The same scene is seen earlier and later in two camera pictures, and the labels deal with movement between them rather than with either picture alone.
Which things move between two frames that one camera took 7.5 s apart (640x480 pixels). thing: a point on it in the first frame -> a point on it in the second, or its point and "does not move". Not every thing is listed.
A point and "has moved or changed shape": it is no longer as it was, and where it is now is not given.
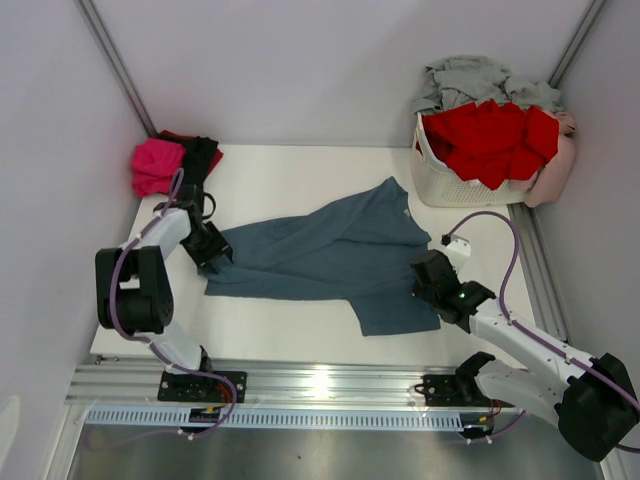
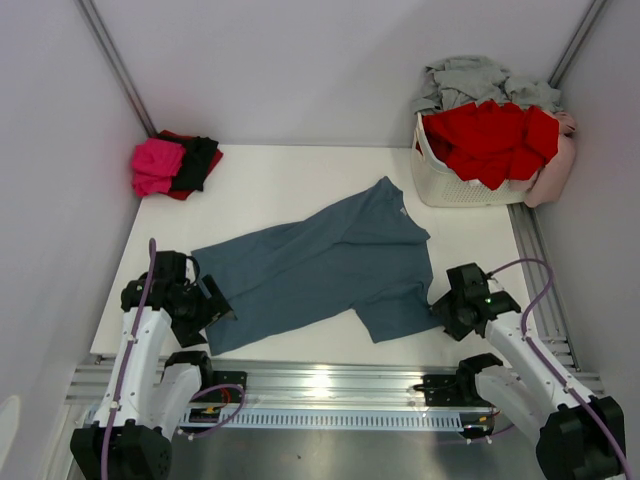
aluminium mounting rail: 336,387 does not move
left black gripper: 219,247 -> 215,306
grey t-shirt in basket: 463,81 does not move
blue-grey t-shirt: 359,249 has moved or changed shape
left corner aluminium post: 119,67 does not move
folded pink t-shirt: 154,165 does not move
